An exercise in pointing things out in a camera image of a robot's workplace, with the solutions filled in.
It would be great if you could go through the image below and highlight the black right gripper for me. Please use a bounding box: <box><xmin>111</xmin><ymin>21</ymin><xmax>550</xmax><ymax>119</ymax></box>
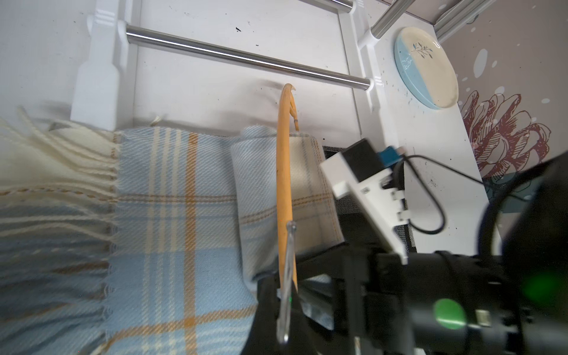
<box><xmin>242</xmin><ymin>220</ymin><xmax>416</xmax><ymax>354</ymax></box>

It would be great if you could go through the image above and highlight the blue cream plaid scarf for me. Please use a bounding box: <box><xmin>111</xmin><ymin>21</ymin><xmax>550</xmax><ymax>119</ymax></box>
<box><xmin>0</xmin><ymin>106</ymin><xmax>346</xmax><ymax>355</ymax></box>

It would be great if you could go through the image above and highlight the orange wooden hanger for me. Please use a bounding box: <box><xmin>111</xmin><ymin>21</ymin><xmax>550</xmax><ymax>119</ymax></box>
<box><xmin>276</xmin><ymin>84</ymin><xmax>298</xmax><ymax>287</ymax></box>

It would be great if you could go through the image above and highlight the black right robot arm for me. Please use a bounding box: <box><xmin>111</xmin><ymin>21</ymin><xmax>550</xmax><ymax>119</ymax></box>
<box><xmin>243</xmin><ymin>140</ymin><xmax>567</xmax><ymax>354</ymax></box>

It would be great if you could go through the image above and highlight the white steel clothes rack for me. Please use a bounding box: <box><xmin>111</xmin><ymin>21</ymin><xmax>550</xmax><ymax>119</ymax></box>
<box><xmin>70</xmin><ymin>0</ymin><xmax>412</xmax><ymax>149</ymax></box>

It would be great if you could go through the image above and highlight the cream and blue plate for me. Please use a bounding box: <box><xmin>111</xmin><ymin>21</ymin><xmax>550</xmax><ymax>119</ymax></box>
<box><xmin>393</xmin><ymin>27</ymin><xmax>459</xmax><ymax>109</ymax></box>

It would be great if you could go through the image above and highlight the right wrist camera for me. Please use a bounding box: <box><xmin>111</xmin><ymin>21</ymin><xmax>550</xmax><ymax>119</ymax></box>
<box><xmin>319</xmin><ymin>138</ymin><xmax>411</xmax><ymax>266</ymax></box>

